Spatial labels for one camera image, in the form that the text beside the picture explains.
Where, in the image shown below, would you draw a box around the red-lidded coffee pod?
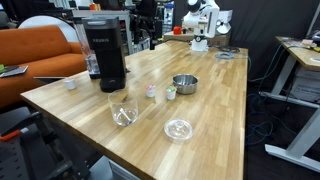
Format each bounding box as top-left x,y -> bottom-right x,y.
145,85 -> 156,98

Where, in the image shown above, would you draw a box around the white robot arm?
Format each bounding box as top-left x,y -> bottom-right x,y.
183,0 -> 220,52

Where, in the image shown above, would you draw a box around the clear glass cup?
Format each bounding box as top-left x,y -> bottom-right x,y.
108,89 -> 138,126

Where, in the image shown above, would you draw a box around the green-lidded coffee pod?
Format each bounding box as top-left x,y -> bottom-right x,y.
166,86 -> 177,100

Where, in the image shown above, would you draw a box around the stainless steel bowl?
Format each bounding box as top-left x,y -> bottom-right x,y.
173,74 -> 198,94

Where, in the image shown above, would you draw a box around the clear glass lid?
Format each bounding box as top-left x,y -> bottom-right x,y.
164,118 -> 193,143

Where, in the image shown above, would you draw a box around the grey tape roll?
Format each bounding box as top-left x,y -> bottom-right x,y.
215,52 -> 234,60

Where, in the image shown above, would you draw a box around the black Keurig coffee maker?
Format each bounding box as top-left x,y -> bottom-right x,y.
73,17 -> 127,93

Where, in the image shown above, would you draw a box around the white coffee pod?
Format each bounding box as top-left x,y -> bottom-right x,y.
63,78 -> 76,90

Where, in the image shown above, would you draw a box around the stacked white boxes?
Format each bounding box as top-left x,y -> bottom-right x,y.
216,10 -> 233,34

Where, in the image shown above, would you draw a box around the orange sofa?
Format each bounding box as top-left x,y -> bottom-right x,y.
0,25 -> 86,109

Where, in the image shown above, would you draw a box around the white-legged side desk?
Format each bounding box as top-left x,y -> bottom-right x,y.
259,36 -> 320,172

